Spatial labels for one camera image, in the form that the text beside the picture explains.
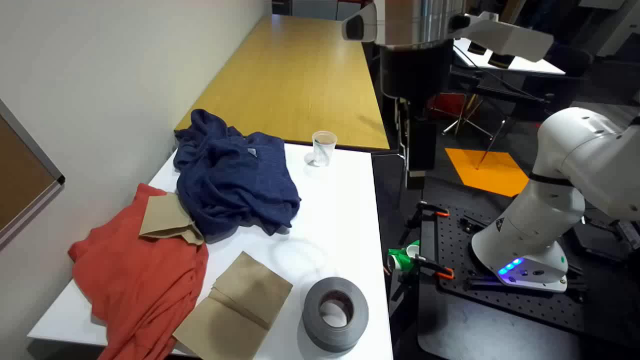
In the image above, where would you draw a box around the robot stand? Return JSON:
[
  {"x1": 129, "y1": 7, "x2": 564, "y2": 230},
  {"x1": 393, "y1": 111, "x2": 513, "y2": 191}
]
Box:
[{"x1": 416, "y1": 200, "x2": 640, "y2": 360}]

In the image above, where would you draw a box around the orange red cloth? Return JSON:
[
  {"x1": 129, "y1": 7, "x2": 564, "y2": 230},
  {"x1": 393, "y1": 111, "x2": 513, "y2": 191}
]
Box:
[{"x1": 67, "y1": 182, "x2": 210, "y2": 360}]

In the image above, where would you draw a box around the green and white object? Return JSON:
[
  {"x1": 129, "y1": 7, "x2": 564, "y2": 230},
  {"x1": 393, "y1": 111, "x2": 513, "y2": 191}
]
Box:
[{"x1": 387, "y1": 240, "x2": 421, "y2": 274}]

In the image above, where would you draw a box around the orange black clamp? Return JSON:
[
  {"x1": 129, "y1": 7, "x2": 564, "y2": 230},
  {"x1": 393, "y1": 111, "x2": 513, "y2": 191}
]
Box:
[
  {"x1": 414, "y1": 200, "x2": 451, "y2": 219},
  {"x1": 413, "y1": 254, "x2": 456, "y2": 281}
]

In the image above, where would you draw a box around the grey duct tape roll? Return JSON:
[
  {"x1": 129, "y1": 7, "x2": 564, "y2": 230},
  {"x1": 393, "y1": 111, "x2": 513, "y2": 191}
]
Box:
[{"x1": 301, "y1": 276, "x2": 370, "y2": 354}]

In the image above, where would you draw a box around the clear plastic cup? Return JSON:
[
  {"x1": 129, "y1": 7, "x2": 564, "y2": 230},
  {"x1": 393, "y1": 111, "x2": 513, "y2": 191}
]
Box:
[{"x1": 312, "y1": 130, "x2": 338, "y2": 168}]

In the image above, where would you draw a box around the framed cork board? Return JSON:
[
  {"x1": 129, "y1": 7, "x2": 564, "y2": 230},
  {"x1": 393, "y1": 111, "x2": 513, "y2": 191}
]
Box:
[{"x1": 0, "y1": 99, "x2": 67, "y2": 249}]

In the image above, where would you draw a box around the large brown paper bag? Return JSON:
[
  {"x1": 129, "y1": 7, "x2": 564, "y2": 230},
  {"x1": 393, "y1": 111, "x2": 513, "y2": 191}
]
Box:
[{"x1": 172, "y1": 251, "x2": 294, "y2": 360}]

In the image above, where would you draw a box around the wooden table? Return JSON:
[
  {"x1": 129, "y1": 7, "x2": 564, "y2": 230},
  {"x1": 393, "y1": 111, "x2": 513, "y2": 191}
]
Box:
[{"x1": 173, "y1": 14, "x2": 391, "y2": 151}]

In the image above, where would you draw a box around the orange floor mat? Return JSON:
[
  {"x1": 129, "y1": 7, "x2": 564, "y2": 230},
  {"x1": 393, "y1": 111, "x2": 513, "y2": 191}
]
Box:
[{"x1": 444, "y1": 147, "x2": 530, "y2": 198}]

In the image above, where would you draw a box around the navy blue cloth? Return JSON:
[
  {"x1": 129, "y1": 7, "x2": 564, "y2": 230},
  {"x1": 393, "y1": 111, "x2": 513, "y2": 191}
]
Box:
[{"x1": 172, "y1": 108, "x2": 302, "y2": 245}]

